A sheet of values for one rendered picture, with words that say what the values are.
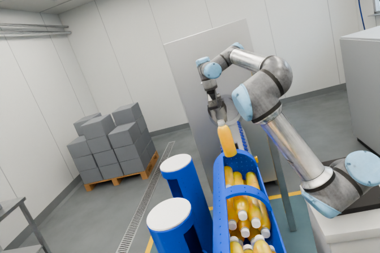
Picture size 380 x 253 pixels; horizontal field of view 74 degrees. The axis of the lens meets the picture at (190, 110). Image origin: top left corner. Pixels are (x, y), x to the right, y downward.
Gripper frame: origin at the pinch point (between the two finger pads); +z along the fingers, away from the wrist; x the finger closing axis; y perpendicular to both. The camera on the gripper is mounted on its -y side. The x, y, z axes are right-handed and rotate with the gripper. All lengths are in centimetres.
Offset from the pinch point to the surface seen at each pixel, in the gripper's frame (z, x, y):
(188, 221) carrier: 48, 33, -15
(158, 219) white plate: 44, 50, -12
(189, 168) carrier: 51, 40, 50
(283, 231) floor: 152, -21, 69
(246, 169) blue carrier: 42.3, -5.7, 15.7
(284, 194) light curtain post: 111, -30, 69
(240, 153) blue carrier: 27.5, -4.6, 11.0
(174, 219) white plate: 45, 40, -15
